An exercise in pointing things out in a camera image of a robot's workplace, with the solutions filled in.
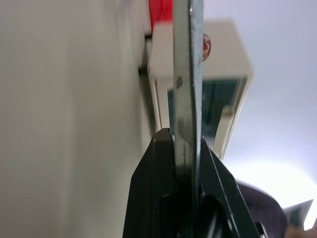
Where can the red object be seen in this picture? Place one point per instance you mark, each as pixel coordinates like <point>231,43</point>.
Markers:
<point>161,11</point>

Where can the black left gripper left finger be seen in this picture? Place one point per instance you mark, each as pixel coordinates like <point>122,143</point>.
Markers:
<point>151,188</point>

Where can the glass toaster oven door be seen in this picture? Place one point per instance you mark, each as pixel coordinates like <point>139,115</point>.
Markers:
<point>218,99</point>

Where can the red-brown sausage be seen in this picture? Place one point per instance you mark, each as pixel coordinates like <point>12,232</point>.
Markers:
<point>207,47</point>

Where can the dark grey rounded object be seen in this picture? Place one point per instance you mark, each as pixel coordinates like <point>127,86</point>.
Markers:
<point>262,208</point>

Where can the grey-green angular object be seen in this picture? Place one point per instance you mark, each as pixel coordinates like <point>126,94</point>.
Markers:
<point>298,210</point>

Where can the grey metal tool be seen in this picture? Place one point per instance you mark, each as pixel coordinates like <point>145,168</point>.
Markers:
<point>183,74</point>

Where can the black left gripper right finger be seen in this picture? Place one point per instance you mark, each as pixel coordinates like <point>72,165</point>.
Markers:
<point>223,198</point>

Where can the white box frame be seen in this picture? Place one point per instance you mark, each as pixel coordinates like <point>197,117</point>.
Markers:
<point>223,49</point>

